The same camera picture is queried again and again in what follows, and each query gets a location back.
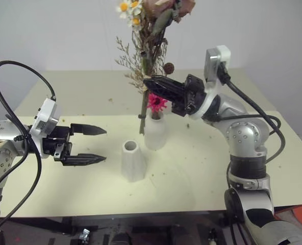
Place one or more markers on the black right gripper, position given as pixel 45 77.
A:
pixel 193 94

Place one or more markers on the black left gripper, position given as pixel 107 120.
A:
pixel 56 143

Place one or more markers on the dried daisy rose bouquet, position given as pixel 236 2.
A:
pixel 146 62

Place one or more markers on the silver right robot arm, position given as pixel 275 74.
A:
pixel 245 135

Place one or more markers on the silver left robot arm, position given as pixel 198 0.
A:
pixel 3 151

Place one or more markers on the pink flower bouquet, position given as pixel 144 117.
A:
pixel 156 102

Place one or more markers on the round white vase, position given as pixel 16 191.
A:
pixel 154 135

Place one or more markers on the faceted tapered white vase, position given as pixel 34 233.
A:
pixel 133 166

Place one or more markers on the small silver metal clamp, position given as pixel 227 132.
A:
pixel 84 234

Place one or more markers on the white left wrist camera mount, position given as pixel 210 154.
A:
pixel 45 112

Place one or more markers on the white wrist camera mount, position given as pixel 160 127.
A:
pixel 45 112
pixel 213 60

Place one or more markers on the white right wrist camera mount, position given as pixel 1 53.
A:
pixel 213 60

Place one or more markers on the dark frame under table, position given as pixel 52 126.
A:
pixel 146 232

